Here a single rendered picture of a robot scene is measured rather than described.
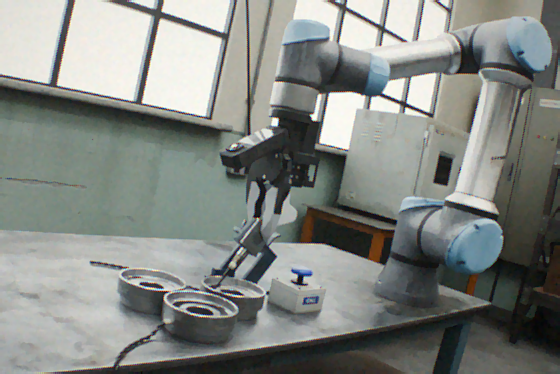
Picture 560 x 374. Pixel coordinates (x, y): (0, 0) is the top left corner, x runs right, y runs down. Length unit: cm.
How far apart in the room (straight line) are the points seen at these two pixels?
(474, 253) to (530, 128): 357
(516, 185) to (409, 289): 345
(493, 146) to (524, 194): 345
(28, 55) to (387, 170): 203
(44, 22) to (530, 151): 369
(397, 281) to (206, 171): 175
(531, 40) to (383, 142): 212
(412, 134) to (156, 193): 146
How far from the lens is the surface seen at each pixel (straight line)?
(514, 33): 107
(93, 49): 247
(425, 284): 115
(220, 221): 284
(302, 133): 85
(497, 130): 106
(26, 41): 238
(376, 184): 311
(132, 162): 249
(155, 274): 85
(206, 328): 68
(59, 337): 65
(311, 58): 83
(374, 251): 281
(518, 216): 450
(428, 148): 296
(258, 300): 81
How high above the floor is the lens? 107
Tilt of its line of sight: 5 degrees down
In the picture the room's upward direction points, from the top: 11 degrees clockwise
